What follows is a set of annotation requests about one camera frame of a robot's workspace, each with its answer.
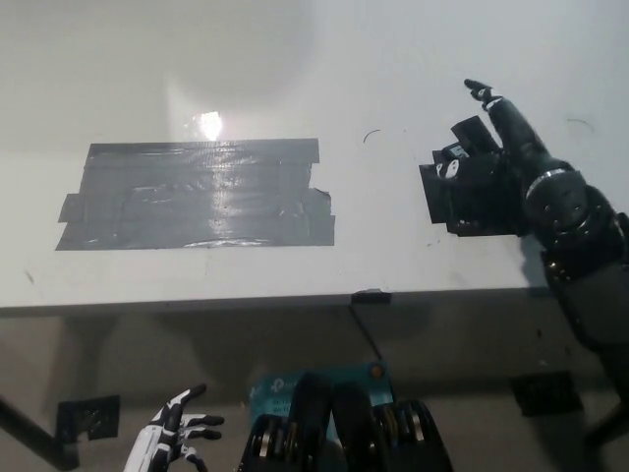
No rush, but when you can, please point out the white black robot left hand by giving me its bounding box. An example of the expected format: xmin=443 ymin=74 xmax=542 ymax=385
xmin=122 ymin=383 xmax=225 ymax=472

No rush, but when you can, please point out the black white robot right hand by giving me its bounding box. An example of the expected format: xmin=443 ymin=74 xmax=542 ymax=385
xmin=431 ymin=77 xmax=567 ymax=236

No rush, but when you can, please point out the black stapler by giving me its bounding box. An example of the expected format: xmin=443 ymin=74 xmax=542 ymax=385
xmin=431 ymin=115 xmax=505 ymax=171

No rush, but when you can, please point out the black tape spot on desk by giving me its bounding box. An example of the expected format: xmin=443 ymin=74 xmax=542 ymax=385
xmin=418 ymin=163 xmax=523 ymax=241

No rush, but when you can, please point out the black desk leg bar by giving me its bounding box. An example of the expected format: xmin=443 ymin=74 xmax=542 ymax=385
xmin=0 ymin=392 xmax=83 ymax=472

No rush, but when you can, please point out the black ribbed robot body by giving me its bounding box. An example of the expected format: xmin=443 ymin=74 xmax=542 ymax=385
xmin=238 ymin=372 xmax=452 ymax=472

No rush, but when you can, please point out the black floor tape mark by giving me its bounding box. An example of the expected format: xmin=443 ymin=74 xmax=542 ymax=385
xmin=56 ymin=394 xmax=122 ymax=443
xmin=509 ymin=372 xmax=585 ymax=418

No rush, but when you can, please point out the small black tape strip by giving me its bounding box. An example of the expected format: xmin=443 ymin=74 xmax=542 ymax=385
xmin=351 ymin=287 xmax=393 ymax=305

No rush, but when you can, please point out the thin black cable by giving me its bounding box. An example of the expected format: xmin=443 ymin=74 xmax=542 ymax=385
xmin=348 ymin=303 xmax=384 ymax=363

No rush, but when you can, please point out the grey duct tape patch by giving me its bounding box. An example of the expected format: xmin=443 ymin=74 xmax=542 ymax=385
xmin=54 ymin=138 xmax=337 ymax=253

